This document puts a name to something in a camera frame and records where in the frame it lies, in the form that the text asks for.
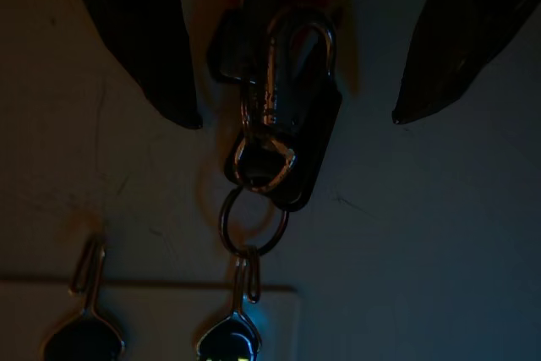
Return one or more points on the key bunch with metal clasp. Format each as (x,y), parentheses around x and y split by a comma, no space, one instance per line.
(274,82)

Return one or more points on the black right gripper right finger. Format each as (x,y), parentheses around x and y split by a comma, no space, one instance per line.
(456,39)

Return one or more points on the blue knob metal hook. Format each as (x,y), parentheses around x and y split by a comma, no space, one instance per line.
(84,335)
(230,335)

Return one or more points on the white hook rail plate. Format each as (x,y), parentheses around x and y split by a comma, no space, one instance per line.
(160,323)

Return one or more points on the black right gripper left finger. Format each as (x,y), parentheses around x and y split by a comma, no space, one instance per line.
(135,39)

